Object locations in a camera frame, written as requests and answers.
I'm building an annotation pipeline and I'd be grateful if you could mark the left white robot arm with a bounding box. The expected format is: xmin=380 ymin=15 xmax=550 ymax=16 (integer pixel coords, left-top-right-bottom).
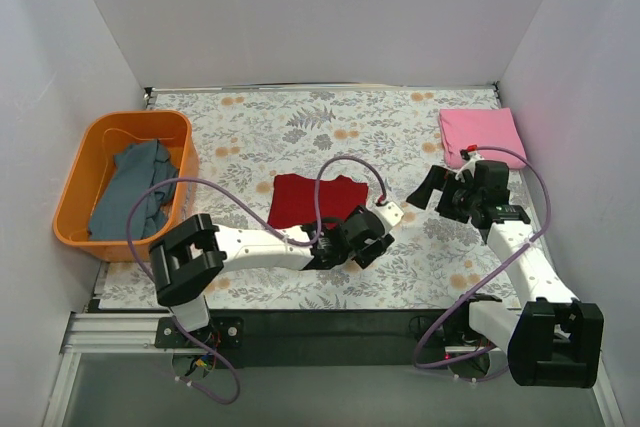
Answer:
xmin=149 ymin=201 xmax=403 ymax=347

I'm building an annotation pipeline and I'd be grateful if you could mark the red t shirt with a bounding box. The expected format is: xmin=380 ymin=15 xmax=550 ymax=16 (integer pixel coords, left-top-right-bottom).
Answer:
xmin=267 ymin=174 xmax=369 ymax=229

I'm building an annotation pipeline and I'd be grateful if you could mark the grey blue t shirt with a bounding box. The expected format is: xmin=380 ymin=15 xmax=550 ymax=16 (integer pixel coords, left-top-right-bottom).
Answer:
xmin=88 ymin=139 xmax=178 ymax=241

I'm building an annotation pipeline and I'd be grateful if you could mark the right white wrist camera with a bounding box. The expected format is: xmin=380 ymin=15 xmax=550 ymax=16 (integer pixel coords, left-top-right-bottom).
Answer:
xmin=455 ymin=145 xmax=484 ymax=181

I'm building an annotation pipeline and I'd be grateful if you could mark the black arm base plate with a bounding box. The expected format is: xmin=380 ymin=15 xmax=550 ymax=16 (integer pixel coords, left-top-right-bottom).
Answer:
xmin=154 ymin=309 xmax=501 ymax=381

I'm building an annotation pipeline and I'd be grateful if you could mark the orange plastic tub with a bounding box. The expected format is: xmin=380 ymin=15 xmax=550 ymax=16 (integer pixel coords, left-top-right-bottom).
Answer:
xmin=53 ymin=110 xmax=199 ymax=262

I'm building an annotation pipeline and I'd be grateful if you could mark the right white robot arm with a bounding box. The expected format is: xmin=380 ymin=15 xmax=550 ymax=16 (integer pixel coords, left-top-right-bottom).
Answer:
xmin=407 ymin=160 xmax=604 ymax=388

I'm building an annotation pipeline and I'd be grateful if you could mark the floral table cloth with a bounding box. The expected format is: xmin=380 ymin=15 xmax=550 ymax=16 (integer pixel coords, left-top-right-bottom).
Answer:
xmin=99 ymin=88 xmax=560 ymax=311

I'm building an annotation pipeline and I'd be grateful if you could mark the folded pink t shirt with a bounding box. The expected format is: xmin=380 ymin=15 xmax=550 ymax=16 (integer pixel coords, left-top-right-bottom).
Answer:
xmin=438 ymin=108 xmax=526 ymax=169

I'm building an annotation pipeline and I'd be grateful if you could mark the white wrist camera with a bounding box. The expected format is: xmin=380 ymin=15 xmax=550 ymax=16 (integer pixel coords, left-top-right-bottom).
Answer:
xmin=455 ymin=145 xmax=484 ymax=181
xmin=372 ymin=201 xmax=404 ymax=231

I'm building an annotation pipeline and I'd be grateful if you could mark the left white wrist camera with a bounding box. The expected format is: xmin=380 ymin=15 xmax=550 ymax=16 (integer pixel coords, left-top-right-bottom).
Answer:
xmin=372 ymin=201 xmax=404 ymax=231

